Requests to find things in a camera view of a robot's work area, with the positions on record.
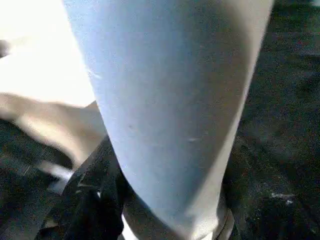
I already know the black mat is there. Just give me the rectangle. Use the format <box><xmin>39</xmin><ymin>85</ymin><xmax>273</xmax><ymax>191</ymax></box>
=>
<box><xmin>0</xmin><ymin>0</ymin><xmax>320</xmax><ymax>240</ymax></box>

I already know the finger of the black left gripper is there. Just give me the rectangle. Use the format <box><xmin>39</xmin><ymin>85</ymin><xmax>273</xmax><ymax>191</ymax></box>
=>
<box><xmin>0</xmin><ymin>119</ymin><xmax>75</xmax><ymax>181</ymax></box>

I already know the white plastic table leg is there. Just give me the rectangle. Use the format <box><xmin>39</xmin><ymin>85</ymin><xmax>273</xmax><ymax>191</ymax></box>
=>
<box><xmin>62</xmin><ymin>0</ymin><xmax>276</xmax><ymax>240</ymax></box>

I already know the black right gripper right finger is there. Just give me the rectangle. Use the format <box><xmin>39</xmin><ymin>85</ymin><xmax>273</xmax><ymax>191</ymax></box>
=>
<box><xmin>228</xmin><ymin>174</ymin><xmax>320</xmax><ymax>240</ymax></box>

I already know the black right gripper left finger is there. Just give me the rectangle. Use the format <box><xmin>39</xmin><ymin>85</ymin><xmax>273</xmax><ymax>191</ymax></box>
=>
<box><xmin>39</xmin><ymin>136</ymin><xmax>126</xmax><ymax>240</ymax></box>

